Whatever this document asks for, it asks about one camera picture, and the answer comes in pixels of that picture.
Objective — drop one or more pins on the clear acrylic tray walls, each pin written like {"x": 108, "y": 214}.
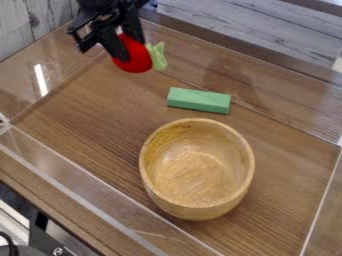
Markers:
{"x": 77, "y": 117}

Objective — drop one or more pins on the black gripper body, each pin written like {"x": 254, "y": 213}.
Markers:
{"x": 100, "y": 14}

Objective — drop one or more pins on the green rectangular block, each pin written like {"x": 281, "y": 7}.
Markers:
{"x": 200, "y": 100}

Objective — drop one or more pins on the red plush strawberry toy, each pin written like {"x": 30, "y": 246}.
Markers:
{"x": 145, "y": 56}

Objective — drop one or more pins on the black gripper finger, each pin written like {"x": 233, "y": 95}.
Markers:
{"x": 132, "y": 26}
{"x": 109, "y": 39}

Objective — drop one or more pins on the wooden bowl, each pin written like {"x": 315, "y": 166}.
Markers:
{"x": 197, "y": 166}

